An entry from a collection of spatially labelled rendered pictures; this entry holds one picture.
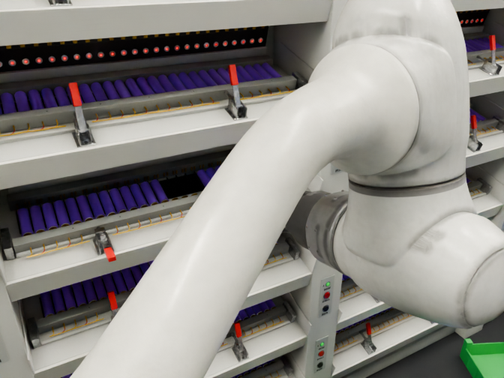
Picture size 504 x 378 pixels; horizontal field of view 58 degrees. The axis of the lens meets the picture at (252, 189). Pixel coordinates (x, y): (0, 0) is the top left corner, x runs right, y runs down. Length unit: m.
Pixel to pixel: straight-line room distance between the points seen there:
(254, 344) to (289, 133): 0.94
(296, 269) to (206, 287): 0.85
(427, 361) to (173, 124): 1.25
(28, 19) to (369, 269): 0.52
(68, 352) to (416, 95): 0.79
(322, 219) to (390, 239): 0.12
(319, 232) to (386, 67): 0.21
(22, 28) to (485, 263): 0.60
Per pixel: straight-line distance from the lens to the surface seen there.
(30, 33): 0.70
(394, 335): 1.55
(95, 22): 0.70
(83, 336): 0.97
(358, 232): 0.42
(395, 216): 0.39
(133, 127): 0.78
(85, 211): 0.88
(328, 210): 0.49
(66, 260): 0.83
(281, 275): 1.07
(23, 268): 0.84
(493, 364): 1.81
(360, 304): 1.33
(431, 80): 0.36
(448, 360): 1.76
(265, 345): 1.19
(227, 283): 0.25
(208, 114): 0.82
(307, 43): 0.94
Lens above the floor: 1.21
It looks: 27 degrees down
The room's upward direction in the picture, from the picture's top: straight up
